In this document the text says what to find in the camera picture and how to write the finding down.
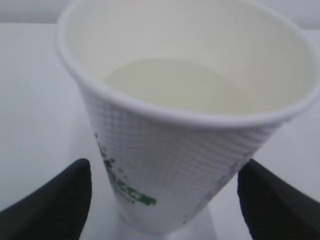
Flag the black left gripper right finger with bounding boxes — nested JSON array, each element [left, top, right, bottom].
[[237, 159, 320, 240]]

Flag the white paper cup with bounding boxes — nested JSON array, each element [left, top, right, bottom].
[[56, 0, 320, 234]]

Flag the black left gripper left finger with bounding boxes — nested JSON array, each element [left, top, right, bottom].
[[0, 158, 92, 240]]

